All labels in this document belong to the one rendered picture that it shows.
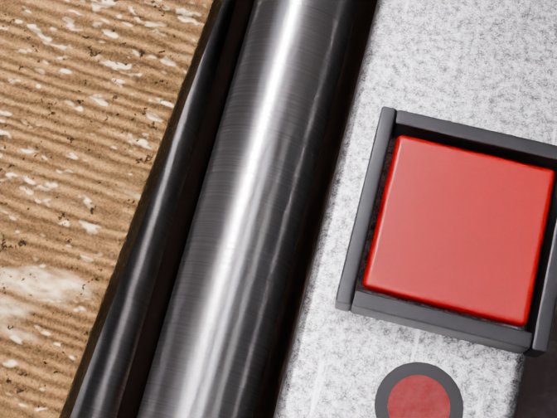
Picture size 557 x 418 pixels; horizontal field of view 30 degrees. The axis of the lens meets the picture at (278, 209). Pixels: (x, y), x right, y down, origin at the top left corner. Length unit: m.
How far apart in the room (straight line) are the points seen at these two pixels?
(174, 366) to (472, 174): 0.13
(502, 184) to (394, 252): 0.05
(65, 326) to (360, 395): 0.11
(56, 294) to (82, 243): 0.02
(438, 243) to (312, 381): 0.07
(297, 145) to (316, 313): 0.07
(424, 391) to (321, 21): 0.15
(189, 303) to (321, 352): 0.05
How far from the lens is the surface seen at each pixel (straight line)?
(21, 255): 0.38
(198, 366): 0.38
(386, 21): 0.42
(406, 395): 0.38
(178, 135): 0.41
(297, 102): 0.40
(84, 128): 0.39
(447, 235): 0.38
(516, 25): 0.43
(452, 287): 0.38
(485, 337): 0.37
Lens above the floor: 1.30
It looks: 75 degrees down
